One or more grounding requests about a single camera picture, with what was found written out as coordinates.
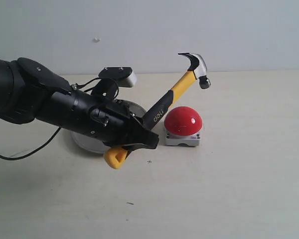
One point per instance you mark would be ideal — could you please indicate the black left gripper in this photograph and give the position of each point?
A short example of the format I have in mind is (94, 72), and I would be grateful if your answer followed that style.
(100, 118)

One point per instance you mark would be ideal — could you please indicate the yellow black claw hammer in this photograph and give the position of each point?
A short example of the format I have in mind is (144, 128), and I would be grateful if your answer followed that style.
(197, 71)

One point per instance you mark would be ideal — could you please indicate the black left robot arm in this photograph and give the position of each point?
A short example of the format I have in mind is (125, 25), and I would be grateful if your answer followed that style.
(30, 91)

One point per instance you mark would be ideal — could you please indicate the red dome push button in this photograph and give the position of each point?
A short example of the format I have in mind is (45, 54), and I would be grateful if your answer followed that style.
(183, 126)

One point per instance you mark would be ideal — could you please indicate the round steel plate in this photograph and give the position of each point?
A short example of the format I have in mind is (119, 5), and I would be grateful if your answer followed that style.
(96, 146)

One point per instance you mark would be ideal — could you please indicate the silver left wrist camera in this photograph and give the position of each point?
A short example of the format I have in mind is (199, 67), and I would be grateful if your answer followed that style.
(124, 76)

